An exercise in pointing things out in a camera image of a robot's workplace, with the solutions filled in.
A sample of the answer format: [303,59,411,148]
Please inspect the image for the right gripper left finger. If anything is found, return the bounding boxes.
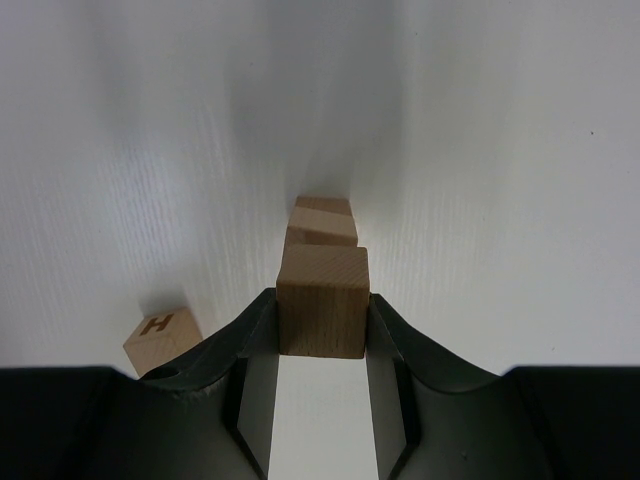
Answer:
[142,288,279,479]

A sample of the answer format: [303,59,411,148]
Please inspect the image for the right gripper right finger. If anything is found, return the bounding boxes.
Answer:
[367,294,545,479]

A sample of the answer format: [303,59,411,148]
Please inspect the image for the wooden cube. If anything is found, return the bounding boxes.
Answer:
[276,244,370,359]
[284,196,358,248]

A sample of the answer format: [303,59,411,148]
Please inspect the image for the wooden cube lettered H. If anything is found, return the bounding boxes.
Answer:
[123,307,203,377]

